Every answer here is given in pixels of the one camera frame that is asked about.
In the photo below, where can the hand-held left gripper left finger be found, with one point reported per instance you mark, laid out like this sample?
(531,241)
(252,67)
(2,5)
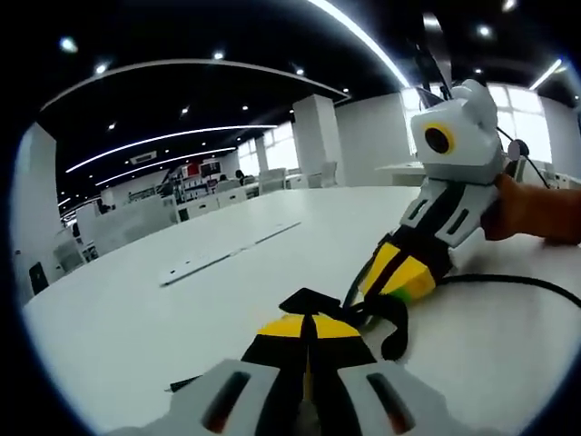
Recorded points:
(236,390)

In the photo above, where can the person's right hand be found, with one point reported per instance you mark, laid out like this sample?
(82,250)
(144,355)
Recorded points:
(513,209)

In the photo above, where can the white desk slot strip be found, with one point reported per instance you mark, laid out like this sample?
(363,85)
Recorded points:
(227,254)

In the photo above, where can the round mirror on stand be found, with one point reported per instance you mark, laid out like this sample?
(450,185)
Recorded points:
(517,149)

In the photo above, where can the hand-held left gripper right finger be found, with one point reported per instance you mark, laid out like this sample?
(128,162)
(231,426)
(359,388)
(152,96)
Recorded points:
(381,390)

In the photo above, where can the white desk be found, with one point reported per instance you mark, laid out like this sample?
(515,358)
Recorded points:
(159,327)

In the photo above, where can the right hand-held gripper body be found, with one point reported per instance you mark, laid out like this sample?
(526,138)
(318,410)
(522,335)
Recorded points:
(463,136)

